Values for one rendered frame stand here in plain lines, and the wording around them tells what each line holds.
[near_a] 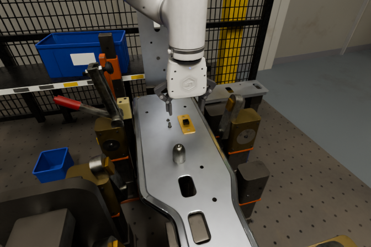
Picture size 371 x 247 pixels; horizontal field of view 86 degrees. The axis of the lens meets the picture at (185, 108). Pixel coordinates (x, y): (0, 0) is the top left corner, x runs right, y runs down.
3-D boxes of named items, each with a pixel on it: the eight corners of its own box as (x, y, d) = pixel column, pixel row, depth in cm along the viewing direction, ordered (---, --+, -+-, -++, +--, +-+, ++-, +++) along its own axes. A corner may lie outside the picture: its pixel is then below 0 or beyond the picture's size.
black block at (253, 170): (257, 228, 65) (283, 173, 48) (229, 236, 63) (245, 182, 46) (249, 212, 69) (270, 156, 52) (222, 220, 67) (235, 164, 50)
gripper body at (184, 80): (168, 60, 44) (169, 102, 50) (212, 57, 46) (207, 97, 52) (162, 48, 50) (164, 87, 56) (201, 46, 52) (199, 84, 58)
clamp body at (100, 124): (139, 200, 73) (121, 128, 52) (111, 208, 71) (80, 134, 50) (138, 185, 78) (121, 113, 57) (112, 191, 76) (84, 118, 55)
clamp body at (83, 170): (137, 258, 58) (108, 184, 36) (98, 270, 56) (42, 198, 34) (136, 235, 63) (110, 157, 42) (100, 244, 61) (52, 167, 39)
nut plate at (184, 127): (195, 132, 58) (196, 128, 57) (183, 134, 57) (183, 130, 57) (188, 114, 65) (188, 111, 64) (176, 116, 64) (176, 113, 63)
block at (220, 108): (231, 164, 86) (242, 111, 69) (205, 169, 84) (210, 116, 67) (224, 151, 92) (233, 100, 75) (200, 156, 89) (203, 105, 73)
